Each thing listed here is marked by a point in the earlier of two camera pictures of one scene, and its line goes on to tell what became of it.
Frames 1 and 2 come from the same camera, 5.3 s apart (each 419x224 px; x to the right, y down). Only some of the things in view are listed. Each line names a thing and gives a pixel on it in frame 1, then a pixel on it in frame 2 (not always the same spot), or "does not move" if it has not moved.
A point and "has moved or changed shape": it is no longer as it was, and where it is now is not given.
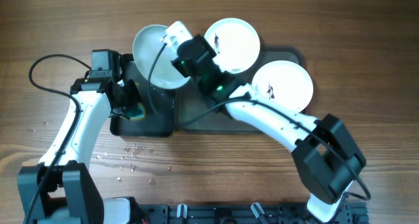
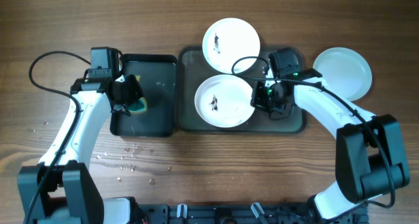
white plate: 147,49 → 344,71
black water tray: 159,108 does not move
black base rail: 352,213 does not move
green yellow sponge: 139,112 has moved or changed shape
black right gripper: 182,64 → 260,97
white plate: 236,43 does not move
